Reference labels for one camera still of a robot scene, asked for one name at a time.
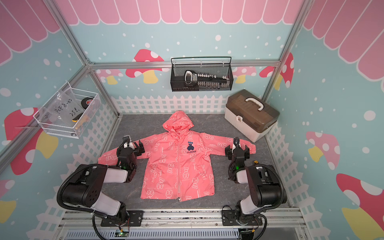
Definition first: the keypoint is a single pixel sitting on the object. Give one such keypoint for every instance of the clear plastic labelled bag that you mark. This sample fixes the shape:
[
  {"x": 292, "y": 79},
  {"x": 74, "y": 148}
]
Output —
[{"x": 63, "y": 108}]

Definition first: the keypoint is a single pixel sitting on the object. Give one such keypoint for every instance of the white brown storage toolbox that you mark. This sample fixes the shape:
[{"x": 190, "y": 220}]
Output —
[{"x": 250, "y": 115}]

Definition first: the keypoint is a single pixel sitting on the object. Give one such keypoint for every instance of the black wire mesh basket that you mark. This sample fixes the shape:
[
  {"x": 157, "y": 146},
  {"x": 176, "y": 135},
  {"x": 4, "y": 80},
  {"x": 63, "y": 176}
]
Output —
[{"x": 219, "y": 66}]

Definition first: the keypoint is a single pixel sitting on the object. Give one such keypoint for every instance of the black tape roll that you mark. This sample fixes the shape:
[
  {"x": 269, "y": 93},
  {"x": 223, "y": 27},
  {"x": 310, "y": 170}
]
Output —
[{"x": 85, "y": 102}]

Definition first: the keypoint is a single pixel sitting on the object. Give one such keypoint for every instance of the white wire basket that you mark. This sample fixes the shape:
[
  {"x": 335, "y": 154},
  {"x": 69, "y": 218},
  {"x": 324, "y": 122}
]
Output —
[{"x": 42, "y": 117}]

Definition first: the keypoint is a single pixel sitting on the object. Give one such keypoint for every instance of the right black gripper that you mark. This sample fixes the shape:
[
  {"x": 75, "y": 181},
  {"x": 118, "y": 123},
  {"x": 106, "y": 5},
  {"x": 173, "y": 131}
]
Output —
[{"x": 229, "y": 152}]

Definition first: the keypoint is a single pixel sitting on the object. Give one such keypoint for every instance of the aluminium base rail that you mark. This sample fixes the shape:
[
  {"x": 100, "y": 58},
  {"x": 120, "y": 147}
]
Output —
[{"x": 207, "y": 224}]

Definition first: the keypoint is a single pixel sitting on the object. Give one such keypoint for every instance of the yellow black tool in basket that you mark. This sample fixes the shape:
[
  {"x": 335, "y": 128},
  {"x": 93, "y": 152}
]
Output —
[{"x": 77, "y": 118}]

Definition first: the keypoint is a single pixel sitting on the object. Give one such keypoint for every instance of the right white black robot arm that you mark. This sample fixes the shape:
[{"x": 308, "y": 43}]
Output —
[{"x": 266, "y": 193}]

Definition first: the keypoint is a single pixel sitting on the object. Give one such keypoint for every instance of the pink child rain jacket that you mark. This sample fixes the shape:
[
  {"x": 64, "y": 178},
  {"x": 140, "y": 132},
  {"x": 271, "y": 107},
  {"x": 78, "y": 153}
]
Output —
[{"x": 179, "y": 161}]

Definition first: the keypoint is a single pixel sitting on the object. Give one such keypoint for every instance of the socket wrench set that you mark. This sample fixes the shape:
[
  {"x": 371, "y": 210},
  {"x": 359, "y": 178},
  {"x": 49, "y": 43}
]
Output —
[{"x": 204, "y": 82}]

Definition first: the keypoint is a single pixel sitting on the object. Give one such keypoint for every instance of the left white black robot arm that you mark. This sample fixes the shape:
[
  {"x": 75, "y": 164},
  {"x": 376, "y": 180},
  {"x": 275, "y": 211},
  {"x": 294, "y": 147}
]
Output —
[{"x": 82, "y": 190}]

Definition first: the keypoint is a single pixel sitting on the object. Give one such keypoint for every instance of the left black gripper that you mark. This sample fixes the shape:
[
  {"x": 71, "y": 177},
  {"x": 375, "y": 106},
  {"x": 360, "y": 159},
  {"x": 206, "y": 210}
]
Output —
[{"x": 137, "y": 149}]

